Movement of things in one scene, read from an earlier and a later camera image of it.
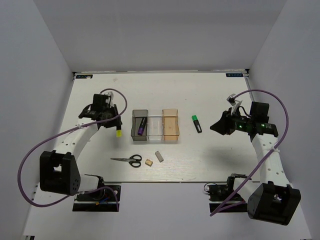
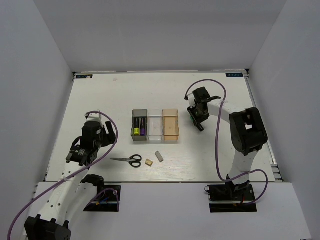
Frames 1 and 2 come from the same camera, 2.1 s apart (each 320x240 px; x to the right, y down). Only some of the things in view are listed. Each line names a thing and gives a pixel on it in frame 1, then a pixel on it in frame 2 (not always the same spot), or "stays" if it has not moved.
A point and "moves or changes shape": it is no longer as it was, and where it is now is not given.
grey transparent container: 137,115 stays
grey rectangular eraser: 159,156 stays
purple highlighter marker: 141,126 moves or changes shape
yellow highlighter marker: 119,133 -> 136,129
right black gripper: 223,126 -> 197,120
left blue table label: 84,76 stays
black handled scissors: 134,160 stays
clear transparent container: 155,124 stays
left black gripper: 115,122 -> 108,139
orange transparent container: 171,128 stays
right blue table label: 234,74 stays
